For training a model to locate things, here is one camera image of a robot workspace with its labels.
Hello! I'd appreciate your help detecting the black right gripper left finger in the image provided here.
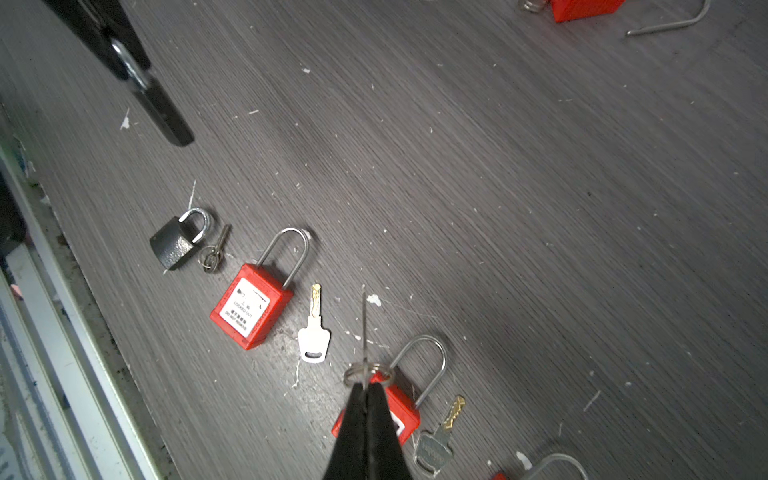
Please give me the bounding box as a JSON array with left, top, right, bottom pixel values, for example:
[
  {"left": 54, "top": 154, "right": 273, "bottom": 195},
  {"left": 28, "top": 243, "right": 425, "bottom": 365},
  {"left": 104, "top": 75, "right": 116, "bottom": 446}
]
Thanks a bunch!
[{"left": 323, "top": 383, "right": 367, "bottom": 480}]

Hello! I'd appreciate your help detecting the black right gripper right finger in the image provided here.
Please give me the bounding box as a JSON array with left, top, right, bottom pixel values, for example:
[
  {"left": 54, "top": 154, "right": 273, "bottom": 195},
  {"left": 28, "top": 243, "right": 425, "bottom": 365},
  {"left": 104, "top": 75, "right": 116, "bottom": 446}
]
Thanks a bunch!
[{"left": 367, "top": 383, "right": 412, "bottom": 480}]

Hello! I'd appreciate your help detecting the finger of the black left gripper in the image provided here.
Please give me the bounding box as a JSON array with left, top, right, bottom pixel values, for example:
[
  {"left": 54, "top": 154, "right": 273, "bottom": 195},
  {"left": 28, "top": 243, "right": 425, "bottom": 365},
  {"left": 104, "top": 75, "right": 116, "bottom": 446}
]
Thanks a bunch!
[{"left": 44, "top": 0, "right": 151, "bottom": 80}]

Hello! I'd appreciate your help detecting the key with ring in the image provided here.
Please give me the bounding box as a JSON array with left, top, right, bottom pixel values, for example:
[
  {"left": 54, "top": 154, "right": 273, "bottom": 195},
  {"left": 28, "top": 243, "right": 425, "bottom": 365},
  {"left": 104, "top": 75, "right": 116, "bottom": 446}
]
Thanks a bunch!
[{"left": 343, "top": 285, "right": 395, "bottom": 389}]

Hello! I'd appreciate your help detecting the black padlock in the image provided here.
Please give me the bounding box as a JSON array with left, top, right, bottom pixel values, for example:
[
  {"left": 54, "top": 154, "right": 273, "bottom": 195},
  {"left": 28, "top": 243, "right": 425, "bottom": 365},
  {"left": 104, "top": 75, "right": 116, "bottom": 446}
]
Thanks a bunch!
[
  {"left": 111, "top": 39, "right": 194, "bottom": 147},
  {"left": 149, "top": 207, "right": 214, "bottom": 271}
]

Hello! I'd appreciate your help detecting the silver key white head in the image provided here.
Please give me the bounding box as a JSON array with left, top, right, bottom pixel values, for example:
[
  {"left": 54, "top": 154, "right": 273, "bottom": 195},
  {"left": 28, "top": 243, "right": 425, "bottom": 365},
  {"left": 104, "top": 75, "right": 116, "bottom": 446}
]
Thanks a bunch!
[{"left": 298, "top": 283, "right": 331, "bottom": 364}]

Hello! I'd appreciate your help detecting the small key on ring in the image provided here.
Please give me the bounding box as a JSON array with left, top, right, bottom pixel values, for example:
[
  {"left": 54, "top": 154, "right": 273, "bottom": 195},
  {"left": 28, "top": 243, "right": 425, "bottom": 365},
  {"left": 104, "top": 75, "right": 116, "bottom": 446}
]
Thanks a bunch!
[{"left": 198, "top": 224, "right": 232, "bottom": 274}]

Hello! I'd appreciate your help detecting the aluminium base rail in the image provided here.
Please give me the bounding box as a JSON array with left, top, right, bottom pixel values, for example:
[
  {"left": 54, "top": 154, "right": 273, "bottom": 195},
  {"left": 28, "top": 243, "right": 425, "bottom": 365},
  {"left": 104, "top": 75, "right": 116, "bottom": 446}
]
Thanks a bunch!
[{"left": 1, "top": 142, "right": 179, "bottom": 479}]

